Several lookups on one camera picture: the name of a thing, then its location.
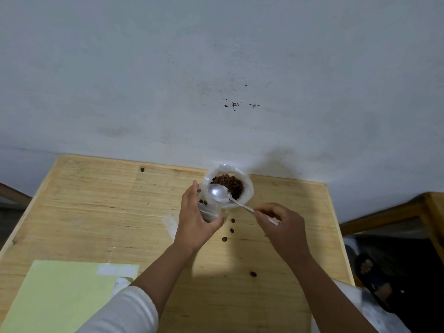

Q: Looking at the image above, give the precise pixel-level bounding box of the person's left forearm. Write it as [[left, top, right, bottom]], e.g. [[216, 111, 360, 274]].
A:
[[77, 241, 195, 333]]

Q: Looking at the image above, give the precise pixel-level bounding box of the small clear plastic cup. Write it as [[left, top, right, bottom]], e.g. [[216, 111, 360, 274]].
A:
[[198, 198, 228, 224]]

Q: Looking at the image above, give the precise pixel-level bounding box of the person's left hand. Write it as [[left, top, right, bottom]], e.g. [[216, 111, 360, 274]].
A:
[[173, 180, 226, 256]]

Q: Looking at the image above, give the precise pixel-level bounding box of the person's foot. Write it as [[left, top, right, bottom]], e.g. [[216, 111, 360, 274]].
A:
[[359, 259, 393, 302]]

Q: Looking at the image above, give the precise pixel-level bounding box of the white garment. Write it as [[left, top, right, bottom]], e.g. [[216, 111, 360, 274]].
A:
[[310, 279, 411, 333]]

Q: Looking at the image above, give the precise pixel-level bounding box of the wooden furniture edge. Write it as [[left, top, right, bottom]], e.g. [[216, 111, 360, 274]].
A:
[[0, 182, 32, 209]]

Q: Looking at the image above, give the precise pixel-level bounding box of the small white paper note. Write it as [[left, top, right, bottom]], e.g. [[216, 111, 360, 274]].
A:
[[110, 277, 135, 298]]

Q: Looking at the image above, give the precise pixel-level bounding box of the white tape strip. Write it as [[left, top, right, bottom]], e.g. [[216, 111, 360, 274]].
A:
[[97, 263, 139, 278]]

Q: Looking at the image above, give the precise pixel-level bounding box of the pile of coffee beans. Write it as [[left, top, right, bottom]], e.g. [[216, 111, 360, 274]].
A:
[[211, 174, 244, 200]]

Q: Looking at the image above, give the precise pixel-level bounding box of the black sandal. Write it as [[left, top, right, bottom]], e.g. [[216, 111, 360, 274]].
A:
[[353, 253, 397, 313]]

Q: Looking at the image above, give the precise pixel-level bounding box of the clear plastic bag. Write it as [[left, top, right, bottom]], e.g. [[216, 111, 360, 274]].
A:
[[200, 164, 255, 209]]

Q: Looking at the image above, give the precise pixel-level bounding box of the person's right forearm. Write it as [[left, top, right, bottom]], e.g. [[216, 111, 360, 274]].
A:
[[288, 255, 379, 333]]

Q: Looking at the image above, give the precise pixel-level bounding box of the metal spoon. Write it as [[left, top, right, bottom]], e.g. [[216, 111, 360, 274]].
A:
[[207, 184, 280, 226]]

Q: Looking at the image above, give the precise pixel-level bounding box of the person's right hand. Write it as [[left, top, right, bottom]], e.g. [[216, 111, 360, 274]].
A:
[[254, 203, 311, 266]]

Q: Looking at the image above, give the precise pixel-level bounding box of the wooden chair frame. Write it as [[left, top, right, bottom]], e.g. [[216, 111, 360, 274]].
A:
[[339, 192, 444, 265]]

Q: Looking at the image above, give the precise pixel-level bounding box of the light green paper sheet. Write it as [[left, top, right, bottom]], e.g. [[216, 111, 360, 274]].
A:
[[0, 260, 140, 333]]

